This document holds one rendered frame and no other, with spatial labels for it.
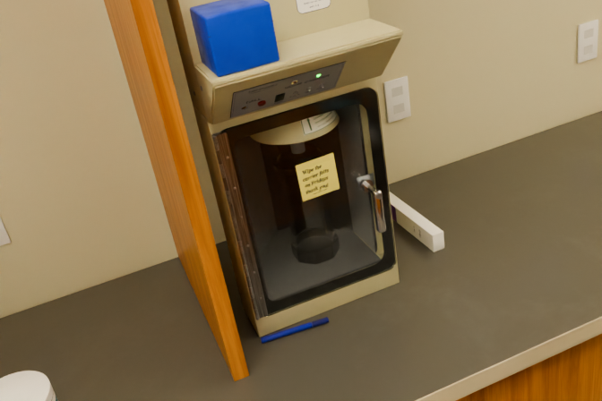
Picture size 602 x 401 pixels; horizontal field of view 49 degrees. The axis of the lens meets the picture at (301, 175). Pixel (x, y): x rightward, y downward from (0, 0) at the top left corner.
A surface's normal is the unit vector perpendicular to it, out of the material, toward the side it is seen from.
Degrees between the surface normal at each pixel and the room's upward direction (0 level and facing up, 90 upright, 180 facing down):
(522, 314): 0
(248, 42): 90
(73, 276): 90
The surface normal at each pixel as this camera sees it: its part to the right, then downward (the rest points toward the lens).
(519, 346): -0.16, -0.88
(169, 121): 0.37, 0.37
